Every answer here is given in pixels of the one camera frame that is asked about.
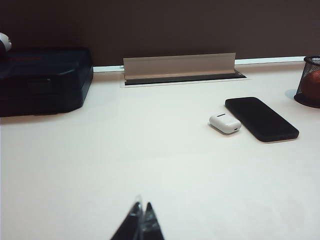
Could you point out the brown desk divider panel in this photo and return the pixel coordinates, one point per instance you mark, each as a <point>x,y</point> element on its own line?
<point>160,25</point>

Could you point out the orange fruit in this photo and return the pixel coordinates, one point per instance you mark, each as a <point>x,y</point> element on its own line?
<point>315,82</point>

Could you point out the black mesh pen holder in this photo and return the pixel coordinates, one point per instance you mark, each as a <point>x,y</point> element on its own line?
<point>310,62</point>

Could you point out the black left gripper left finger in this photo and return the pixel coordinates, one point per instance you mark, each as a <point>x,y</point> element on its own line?
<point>128,225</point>

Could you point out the black smartphone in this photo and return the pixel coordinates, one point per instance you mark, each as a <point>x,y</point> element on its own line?
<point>262,120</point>

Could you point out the dark blue tool case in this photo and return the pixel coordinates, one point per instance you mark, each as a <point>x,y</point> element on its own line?
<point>42,80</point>

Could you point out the white grey cylindrical tool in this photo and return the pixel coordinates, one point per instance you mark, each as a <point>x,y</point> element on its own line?
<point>4,41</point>

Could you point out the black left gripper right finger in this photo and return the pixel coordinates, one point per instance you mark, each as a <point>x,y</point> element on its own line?
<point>151,225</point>

